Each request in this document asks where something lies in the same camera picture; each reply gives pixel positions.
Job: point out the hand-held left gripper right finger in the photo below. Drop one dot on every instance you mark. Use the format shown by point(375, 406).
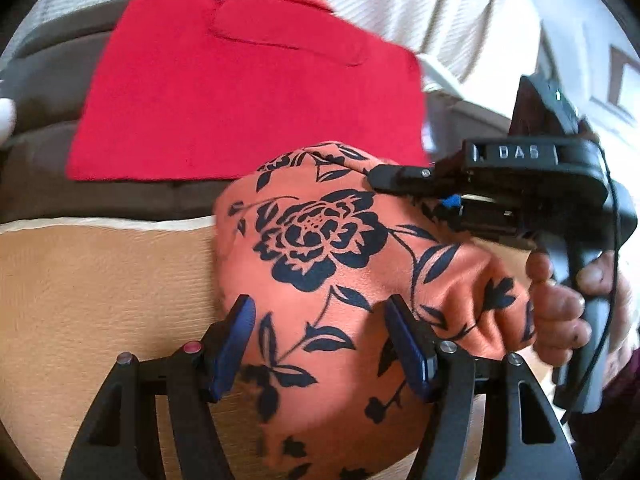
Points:
point(407, 345)

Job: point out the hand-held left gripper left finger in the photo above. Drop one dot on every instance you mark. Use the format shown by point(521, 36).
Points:
point(232, 345)

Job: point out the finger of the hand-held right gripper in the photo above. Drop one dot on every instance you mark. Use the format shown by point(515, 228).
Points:
point(410, 177)
point(480, 215)

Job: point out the orange floral print garment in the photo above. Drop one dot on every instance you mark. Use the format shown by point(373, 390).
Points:
point(345, 375)

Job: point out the person's right hand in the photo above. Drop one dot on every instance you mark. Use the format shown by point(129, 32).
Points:
point(555, 310)

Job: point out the brown framed window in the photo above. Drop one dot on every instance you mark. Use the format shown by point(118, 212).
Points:
point(625, 85)

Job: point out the woven straw mat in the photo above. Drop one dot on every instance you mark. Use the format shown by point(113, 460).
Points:
point(100, 285)

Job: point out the white textured blanket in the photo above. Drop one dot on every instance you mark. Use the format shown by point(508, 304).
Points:
point(425, 10)

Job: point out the red cloth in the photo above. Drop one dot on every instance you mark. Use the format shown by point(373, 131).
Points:
point(225, 110)

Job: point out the brown sofa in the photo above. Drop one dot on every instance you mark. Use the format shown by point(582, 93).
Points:
point(35, 175)

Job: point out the white ribbed cushion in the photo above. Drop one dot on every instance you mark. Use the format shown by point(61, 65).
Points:
point(5, 117)

